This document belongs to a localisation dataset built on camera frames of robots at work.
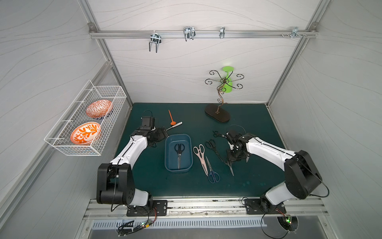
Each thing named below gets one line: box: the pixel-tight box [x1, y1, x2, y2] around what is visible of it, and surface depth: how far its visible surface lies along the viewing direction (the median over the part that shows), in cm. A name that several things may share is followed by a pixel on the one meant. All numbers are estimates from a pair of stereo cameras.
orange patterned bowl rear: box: [85, 99, 114, 119], surface depth 73 cm
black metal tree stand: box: [204, 70, 245, 122], surface depth 112 cm
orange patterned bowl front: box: [70, 121, 102, 146], surface depth 64 cm
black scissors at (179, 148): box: [174, 143, 186, 170], surface depth 97 cm
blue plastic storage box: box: [164, 133, 194, 173], surface depth 94 cm
